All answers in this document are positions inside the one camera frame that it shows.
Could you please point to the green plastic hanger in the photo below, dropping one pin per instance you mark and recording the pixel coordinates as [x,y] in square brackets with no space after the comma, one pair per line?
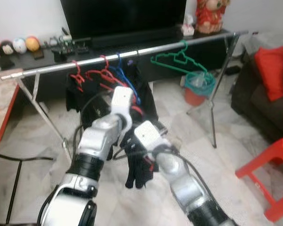
[181,55]

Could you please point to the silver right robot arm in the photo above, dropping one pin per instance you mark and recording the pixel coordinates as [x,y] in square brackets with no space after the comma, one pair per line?
[179,179]

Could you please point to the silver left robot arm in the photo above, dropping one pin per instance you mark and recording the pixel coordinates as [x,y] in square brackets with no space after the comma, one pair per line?
[99,136]

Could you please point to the blue plastic hanger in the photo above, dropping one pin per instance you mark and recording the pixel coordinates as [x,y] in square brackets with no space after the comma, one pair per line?
[127,84]

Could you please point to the red plastic hanger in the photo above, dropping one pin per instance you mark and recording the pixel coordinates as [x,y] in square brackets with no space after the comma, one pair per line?
[104,75]
[78,77]

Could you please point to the black shorts red trim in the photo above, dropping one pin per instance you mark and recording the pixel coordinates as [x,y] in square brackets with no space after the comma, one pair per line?
[146,94]

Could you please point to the dark navy printed t-shirt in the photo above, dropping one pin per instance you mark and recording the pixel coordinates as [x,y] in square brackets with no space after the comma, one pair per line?
[82,101]

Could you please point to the orange bin green bag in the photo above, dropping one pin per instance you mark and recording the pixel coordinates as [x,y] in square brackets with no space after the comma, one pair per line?
[198,87]

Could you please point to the black soundbar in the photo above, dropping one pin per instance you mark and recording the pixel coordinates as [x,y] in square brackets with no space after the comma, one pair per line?
[137,38]

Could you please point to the black TV cabinet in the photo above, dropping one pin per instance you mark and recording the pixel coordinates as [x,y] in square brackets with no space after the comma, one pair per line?
[207,52]

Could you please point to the dark grey sofa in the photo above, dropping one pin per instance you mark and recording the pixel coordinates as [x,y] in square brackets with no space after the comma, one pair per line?
[254,113]

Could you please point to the green circuit board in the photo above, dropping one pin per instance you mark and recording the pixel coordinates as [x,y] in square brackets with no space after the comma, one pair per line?
[69,44]

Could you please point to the white tissue box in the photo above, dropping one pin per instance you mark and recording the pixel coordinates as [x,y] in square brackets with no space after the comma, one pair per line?
[188,29]

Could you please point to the black flat television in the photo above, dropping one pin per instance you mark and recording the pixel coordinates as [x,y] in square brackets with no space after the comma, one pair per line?
[122,16]

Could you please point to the red plastic stool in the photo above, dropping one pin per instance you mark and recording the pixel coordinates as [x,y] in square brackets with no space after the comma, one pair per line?
[273,155]

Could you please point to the orange round toy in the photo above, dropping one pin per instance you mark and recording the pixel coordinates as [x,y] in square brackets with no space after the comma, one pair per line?
[32,44]

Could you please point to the red figurine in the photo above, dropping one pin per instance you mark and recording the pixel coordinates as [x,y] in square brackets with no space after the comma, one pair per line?
[212,16]

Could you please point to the red cushion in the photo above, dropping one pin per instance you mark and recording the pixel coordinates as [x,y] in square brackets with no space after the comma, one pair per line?
[271,70]

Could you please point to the black white round toy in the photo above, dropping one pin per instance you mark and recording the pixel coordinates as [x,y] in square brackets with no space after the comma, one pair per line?
[7,47]

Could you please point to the grey marble side table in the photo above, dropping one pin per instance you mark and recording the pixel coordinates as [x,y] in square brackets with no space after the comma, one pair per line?
[273,40]

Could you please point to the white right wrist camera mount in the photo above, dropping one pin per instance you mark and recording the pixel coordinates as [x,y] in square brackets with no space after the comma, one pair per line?
[148,134]

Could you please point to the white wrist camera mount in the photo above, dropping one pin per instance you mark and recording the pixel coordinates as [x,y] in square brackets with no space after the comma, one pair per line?
[122,99]
[148,134]

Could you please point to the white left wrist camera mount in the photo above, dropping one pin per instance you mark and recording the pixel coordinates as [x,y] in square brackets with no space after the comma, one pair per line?
[122,99]

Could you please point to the silver clothes rack rail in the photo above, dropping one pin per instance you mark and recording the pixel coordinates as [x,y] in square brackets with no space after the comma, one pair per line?
[155,48]

